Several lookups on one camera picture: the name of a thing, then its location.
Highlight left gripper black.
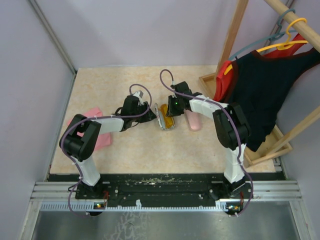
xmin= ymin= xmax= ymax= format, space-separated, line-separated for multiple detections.
xmin=131 ymin=101 xmax=157 ymax=123

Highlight orange sunglasses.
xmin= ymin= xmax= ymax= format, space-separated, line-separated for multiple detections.
xmin=160 ymin=104 xmax=175 ymax=130

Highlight newspaper print glasses case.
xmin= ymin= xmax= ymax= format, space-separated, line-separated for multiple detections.
xmin=154 ymin=103 xmax=176 ymax=131

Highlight pink glasses case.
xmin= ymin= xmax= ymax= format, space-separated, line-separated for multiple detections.
xmin=184 ymin=110 xmax=202 ymax=132

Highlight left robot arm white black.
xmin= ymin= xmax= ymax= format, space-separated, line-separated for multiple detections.
xmin=59 ymin=91 xmax=157 ymax=199

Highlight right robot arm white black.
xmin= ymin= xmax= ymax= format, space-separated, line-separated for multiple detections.
xmin=167 ymin=81 xmax=251 ymax=198

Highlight pink folded garment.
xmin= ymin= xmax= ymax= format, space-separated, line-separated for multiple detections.
xmin=63 ymin=107 xmax=112 ymax=154

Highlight red tank top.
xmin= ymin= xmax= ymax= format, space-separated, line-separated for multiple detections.
xmin=213 ymin=42 xmax=307 ymax=102

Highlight navy tank top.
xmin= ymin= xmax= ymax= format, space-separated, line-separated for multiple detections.
xmin=222 ymin=48 xmax=320 ymax=152

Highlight teal hanger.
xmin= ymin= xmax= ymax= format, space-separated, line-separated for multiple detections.
xmin=228 ymin=8 xmax=296 ymax=61

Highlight yellow hanger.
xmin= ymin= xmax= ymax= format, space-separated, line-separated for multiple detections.
xmin=223 ymin=17 xmax=309 ymax=76

